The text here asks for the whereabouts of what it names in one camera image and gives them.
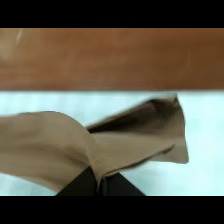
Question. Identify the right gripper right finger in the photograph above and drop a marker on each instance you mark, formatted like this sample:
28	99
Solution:
121	187

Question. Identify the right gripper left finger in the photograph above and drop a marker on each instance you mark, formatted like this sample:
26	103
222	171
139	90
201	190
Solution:
82	186

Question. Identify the beige garment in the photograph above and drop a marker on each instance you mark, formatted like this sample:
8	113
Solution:
53	146

